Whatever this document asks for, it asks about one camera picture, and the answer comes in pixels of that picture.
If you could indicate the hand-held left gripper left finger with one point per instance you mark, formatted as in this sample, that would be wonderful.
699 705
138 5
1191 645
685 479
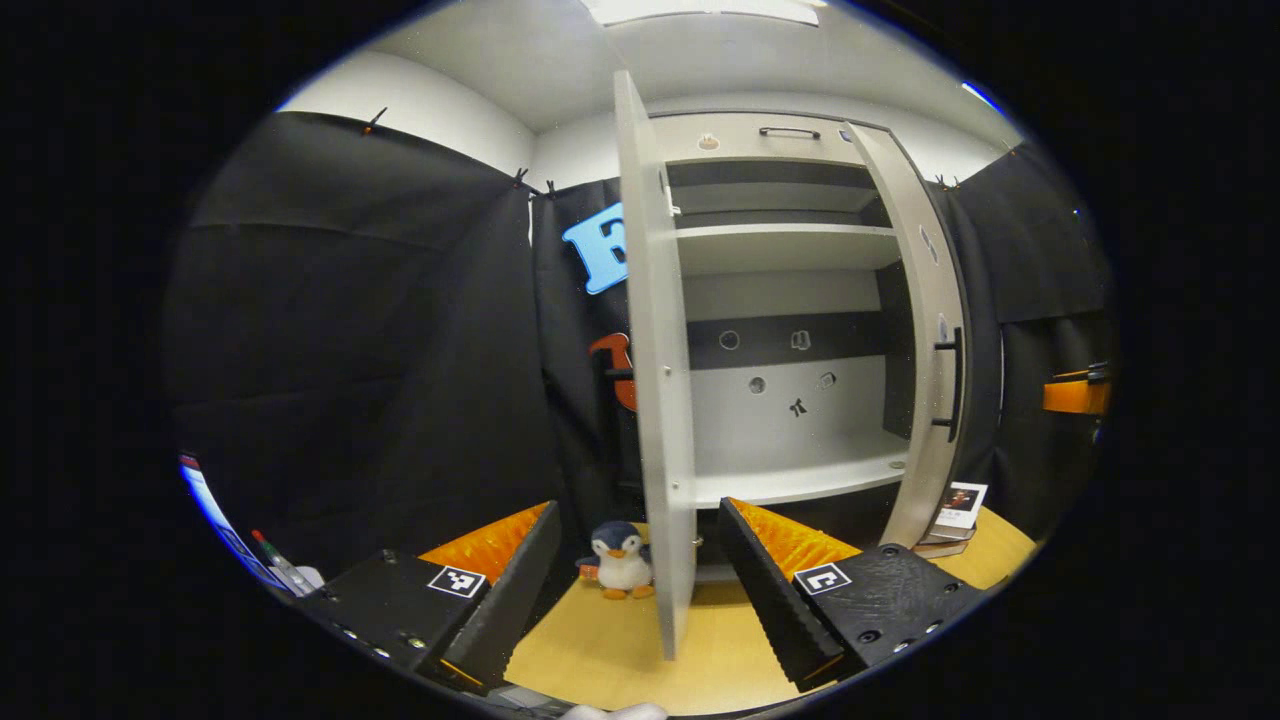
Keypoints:
520 600

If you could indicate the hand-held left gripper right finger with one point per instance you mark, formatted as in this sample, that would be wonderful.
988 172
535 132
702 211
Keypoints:
765 600

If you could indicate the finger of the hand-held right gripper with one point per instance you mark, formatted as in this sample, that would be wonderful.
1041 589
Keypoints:
1075 397

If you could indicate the grey cabinet door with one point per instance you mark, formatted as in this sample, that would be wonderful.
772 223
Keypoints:
915 460
655 400

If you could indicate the grey cabinet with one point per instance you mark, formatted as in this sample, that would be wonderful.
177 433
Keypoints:
790 245

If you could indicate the grey cabinet drawer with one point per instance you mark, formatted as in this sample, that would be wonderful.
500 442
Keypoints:
740 140

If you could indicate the penguin plush toy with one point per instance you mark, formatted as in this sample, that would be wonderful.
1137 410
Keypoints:
620 565

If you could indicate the white picture-cover book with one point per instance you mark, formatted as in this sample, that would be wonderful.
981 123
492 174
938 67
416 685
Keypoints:
962 505

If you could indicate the brown-edged book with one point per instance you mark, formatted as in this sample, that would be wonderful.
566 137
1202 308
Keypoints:
940 545

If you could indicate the marker pen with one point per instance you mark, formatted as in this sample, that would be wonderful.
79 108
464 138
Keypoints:
280 565

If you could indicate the black backdrop cloth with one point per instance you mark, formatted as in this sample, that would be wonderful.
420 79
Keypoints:
350 350

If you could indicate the white printed board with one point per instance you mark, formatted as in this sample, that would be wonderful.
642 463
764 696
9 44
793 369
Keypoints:
215 520

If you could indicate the large ceiling light panel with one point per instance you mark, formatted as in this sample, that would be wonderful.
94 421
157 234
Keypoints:
700 10

